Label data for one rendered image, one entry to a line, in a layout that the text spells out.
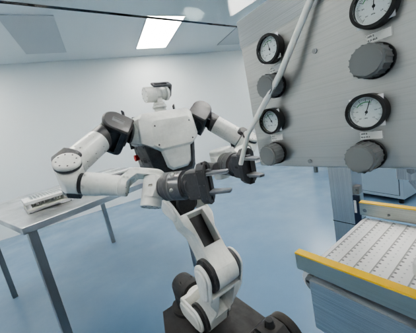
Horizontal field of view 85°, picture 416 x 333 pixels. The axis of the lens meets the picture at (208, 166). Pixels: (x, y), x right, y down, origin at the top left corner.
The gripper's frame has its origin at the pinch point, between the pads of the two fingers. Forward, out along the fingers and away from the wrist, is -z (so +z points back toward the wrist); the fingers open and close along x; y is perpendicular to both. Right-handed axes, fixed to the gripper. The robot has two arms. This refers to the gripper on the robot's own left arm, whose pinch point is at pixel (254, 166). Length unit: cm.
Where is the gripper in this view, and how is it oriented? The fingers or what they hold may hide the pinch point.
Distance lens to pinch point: 75.3
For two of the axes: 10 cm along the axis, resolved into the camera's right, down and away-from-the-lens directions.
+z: -4.5, -0.6, 8.9
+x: 2.0, 9.7, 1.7
